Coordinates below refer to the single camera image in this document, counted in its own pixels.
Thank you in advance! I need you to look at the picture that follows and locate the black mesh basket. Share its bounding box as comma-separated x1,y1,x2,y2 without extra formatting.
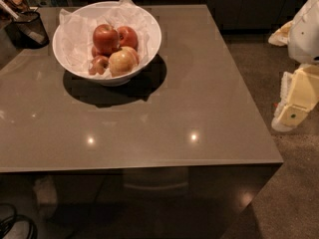
6,11,50,49

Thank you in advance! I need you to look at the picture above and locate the red apple back right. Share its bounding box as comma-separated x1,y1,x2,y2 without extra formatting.
117,26,139,49

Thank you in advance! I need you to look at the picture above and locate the red apple hidden middle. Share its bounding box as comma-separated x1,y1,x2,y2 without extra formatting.
91,46,100,58

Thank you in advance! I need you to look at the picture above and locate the black cable on floor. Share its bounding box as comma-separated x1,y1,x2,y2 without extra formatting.
0,202,38,239

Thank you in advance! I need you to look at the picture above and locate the yellow-red apple front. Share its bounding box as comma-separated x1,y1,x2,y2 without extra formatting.
109,47,140,77

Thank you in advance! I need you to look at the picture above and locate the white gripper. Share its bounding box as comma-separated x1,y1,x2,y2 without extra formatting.
268,0,319,132

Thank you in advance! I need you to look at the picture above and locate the small red apple front left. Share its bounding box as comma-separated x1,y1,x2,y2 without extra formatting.
89,55,109,75

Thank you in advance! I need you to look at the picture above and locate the white ceramic bowl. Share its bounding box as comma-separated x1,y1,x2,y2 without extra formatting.
53,1,161,87

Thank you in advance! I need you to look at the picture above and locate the white tissue paper liner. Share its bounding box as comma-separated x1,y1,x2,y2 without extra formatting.
52,0,161,86

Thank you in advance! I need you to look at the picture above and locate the large red apple top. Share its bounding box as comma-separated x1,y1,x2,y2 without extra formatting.
93,24,120,55

